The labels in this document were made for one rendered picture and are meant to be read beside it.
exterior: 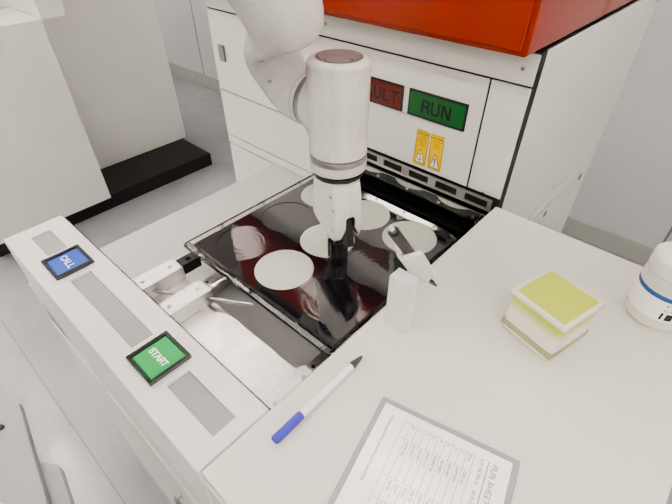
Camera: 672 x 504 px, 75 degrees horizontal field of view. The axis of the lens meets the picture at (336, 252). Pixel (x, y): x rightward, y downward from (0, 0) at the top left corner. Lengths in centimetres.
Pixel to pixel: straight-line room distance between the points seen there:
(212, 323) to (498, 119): 56
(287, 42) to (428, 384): 40
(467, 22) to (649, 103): 163
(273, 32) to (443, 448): 45
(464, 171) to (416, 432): 50
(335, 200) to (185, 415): 34
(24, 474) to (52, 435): 111
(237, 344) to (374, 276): 25
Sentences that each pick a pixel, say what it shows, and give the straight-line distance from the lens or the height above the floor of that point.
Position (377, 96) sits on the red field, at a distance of 89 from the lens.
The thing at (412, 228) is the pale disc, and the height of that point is 90.
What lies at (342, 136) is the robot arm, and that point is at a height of 115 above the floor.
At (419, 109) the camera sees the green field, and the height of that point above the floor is 109.
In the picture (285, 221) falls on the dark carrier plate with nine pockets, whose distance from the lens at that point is 86.
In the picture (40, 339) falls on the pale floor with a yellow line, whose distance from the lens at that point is 215.
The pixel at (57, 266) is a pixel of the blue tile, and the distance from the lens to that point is 78.
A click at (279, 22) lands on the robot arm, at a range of 49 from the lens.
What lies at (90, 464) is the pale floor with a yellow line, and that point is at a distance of 172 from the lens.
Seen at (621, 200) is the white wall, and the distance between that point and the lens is 244.
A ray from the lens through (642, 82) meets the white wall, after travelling 226.
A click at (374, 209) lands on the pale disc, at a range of 89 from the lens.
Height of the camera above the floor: 140
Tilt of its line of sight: 40 degrees down
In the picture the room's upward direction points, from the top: straight up
